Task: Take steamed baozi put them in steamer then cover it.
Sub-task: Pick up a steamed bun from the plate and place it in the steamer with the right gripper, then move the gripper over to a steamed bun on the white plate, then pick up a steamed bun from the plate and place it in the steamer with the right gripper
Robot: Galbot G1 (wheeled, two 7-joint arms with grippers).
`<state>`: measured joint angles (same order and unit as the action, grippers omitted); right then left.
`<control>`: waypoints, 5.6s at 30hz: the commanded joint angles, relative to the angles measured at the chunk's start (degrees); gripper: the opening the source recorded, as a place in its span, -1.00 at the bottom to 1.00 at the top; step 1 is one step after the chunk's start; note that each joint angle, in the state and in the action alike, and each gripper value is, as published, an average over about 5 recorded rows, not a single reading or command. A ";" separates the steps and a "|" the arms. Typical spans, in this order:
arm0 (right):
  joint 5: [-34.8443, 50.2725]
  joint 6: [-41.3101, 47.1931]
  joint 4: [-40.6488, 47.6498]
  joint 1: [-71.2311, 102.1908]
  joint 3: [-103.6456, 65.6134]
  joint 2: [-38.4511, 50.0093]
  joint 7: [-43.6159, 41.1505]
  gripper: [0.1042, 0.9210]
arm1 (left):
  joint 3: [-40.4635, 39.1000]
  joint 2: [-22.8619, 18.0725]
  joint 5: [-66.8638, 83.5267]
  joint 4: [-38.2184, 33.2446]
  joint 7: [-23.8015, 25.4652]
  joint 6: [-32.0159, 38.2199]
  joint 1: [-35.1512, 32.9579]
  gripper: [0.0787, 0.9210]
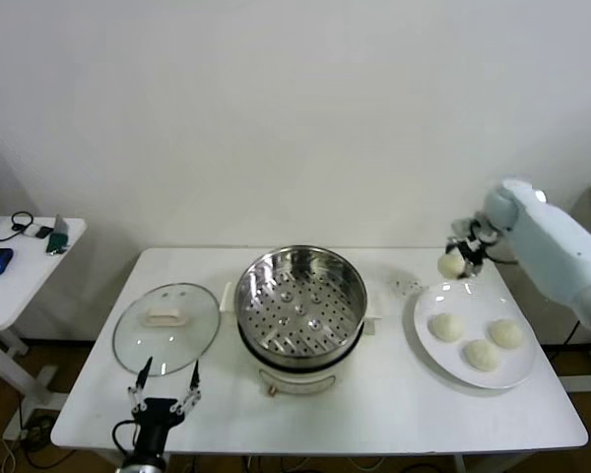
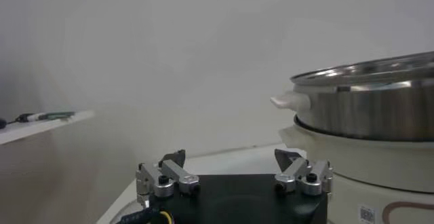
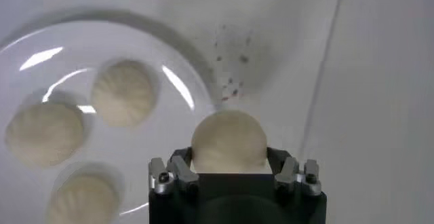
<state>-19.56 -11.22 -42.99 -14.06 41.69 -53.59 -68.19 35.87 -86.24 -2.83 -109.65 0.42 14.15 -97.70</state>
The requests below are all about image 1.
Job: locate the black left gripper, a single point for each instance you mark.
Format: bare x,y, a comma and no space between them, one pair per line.
157,414

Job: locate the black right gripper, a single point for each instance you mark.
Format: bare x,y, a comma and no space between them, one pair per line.
474,253

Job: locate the white steamed baozi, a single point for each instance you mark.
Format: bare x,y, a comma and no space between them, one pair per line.
450,264
445,326
481,356
506,334

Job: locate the round glass pot lid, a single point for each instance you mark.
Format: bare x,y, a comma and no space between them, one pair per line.
172,340

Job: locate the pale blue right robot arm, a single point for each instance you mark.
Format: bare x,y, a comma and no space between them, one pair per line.
546,246

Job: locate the stainless steel steamer basket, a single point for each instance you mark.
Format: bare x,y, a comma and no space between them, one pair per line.
261,281

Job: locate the white oval plate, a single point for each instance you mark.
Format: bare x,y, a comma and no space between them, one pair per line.
438,300

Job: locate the white electric cooker pot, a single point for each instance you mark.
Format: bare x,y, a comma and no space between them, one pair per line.
295,379

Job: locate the white side table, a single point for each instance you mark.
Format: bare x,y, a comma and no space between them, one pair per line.
24,290

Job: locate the green flat item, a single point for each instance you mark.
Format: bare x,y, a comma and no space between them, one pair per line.
58,242

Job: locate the grey upright card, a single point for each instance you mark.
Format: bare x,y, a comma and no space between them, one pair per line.
62,224

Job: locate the small black device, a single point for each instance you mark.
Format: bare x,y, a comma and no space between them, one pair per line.
44,232

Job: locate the small white adapter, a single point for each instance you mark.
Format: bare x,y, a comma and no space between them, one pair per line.
31,230

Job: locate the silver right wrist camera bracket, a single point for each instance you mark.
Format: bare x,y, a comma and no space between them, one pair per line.
473,227

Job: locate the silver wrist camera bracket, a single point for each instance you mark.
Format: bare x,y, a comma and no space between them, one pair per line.
473,227
145,465

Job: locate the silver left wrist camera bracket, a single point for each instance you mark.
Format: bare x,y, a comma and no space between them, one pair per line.
145,465

